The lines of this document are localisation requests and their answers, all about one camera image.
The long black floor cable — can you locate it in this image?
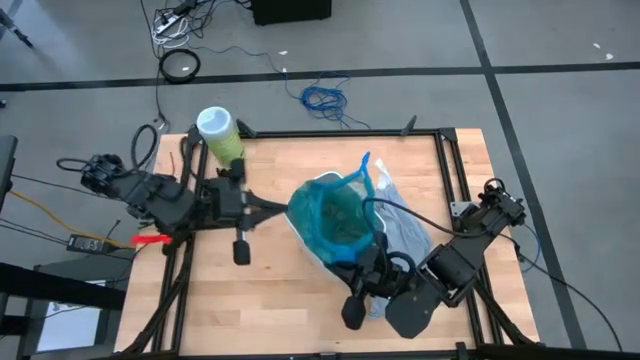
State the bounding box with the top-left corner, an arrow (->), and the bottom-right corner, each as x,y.
499,227 -> 625,352

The white power strip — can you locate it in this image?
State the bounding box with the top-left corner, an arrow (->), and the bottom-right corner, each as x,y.
151,10 -> 192,50

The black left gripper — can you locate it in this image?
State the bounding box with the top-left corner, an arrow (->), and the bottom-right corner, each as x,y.
199,157 -> 290,267

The black power adapter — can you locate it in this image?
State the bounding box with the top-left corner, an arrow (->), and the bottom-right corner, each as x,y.
65,233 -> 120,256

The black tripod leg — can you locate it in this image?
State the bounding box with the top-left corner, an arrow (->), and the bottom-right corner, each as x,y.
0,6 -> 35,50

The blue cable coil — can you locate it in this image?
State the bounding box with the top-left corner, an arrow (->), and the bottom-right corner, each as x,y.
284,72 -> 371,130

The thin blue floor cable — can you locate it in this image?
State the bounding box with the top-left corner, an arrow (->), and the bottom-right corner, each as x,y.
510,208 -> 544,275

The black metal table frame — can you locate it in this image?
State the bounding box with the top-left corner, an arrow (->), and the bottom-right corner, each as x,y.
94,114 -> 640,360

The green disinfecting wipes canister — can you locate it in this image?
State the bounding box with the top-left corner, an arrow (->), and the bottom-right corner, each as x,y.
195,105 -> 247,169

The white plastic trash bin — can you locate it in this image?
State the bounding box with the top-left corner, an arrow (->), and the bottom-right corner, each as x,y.
283,170 -> 387,284

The red plastic tag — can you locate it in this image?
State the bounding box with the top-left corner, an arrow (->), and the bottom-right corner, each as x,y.
130,233 -> 174,247

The white board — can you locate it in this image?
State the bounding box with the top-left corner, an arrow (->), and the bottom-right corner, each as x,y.
35,278 -> 110,354

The black floor box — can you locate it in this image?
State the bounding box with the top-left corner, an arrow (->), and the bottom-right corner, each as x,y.
249,0 -> 333,27

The black round ring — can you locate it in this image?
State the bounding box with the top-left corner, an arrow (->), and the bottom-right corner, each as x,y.
158,47 -> 202,85

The teal plastic trash bag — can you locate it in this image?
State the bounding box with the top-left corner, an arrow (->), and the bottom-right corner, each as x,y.
285,151 -> 387,266

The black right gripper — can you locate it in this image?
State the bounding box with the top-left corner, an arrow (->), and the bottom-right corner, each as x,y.
329,230 -> 417,332

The orange cable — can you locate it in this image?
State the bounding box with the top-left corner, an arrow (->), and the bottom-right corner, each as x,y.
8,188 -> 137,250

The grey plastic bin liner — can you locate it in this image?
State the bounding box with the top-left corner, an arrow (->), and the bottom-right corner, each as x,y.
367,158 -> 434,321

